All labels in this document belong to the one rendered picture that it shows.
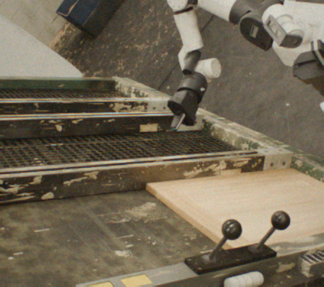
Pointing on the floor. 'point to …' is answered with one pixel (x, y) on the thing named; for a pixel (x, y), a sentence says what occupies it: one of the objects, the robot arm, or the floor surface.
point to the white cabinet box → (30, 55)
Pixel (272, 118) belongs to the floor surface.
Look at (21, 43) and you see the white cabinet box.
